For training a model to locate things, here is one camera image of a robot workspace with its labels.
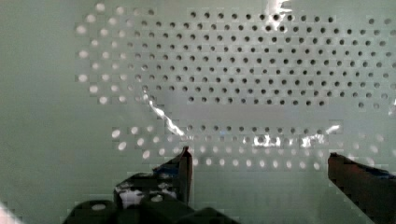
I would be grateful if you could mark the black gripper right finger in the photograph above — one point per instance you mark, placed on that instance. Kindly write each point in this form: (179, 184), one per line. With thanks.
(373, 190)

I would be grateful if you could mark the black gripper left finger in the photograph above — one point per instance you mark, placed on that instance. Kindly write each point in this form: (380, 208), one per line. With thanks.
(173, 178)

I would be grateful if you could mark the green plastic strainer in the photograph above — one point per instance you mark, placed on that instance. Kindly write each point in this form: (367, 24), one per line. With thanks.
(260, 92)

